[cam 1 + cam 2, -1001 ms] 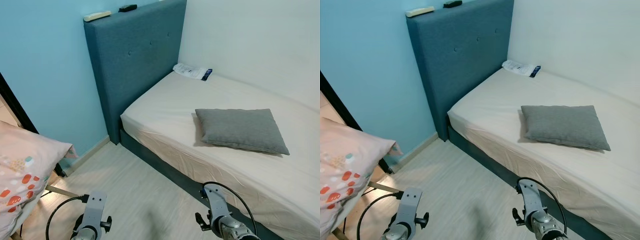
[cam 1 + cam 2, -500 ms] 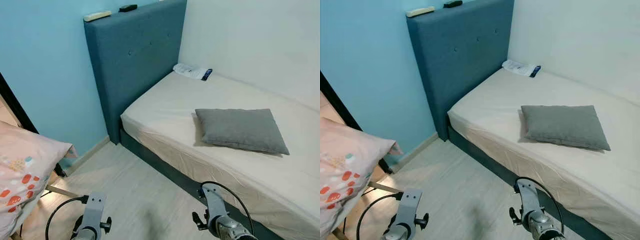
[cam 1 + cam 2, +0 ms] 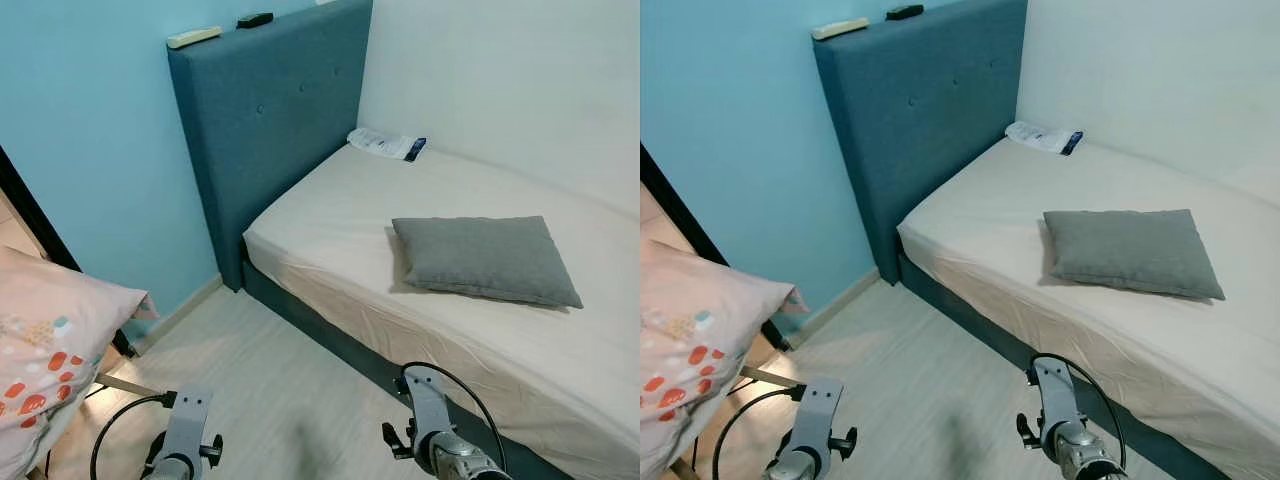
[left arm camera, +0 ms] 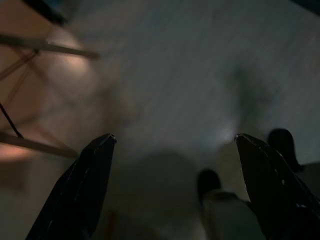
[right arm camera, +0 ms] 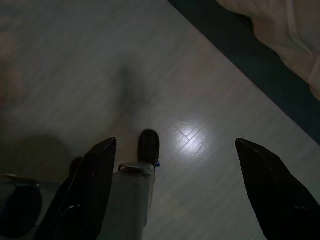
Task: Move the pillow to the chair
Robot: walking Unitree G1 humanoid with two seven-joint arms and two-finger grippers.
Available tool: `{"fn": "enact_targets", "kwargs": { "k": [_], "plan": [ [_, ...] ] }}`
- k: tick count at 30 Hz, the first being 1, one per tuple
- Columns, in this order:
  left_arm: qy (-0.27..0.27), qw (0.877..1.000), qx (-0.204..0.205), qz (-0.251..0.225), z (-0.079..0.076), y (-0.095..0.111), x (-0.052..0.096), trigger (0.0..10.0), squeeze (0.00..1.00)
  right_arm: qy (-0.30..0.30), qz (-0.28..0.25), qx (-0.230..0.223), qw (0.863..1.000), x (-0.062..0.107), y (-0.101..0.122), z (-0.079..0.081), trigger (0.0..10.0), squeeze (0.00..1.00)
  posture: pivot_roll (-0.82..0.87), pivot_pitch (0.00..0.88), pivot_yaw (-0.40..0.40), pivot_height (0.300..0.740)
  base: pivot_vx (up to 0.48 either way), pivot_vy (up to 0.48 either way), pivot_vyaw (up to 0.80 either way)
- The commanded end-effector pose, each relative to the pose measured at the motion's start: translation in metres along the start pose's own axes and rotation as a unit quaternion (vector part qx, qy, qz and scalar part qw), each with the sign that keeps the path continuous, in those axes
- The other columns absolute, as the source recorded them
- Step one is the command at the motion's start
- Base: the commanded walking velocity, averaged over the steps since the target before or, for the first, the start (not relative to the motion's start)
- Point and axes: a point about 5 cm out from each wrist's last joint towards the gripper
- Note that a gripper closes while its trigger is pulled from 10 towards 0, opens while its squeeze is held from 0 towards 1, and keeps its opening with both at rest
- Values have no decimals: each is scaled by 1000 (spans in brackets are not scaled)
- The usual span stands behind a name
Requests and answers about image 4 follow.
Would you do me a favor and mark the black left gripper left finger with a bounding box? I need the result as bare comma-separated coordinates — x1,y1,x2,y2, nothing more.
24,133,117,240

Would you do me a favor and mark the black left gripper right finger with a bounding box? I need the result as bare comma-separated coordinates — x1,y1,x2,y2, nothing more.
234,133,320,240

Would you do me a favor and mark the black robot right foot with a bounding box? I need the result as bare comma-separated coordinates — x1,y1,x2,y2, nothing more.
267,128,302,172

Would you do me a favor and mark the black robot foot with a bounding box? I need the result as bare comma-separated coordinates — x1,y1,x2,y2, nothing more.
267,128,302,172
197,169,222,205

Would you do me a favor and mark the robot left leg grey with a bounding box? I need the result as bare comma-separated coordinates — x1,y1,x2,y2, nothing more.
202,189,266,240

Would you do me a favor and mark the black robot left foot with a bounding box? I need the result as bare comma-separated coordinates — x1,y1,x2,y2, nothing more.
197,169,222,205

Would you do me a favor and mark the thin black cable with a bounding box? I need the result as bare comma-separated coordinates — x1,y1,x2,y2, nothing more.
0,101,25,140

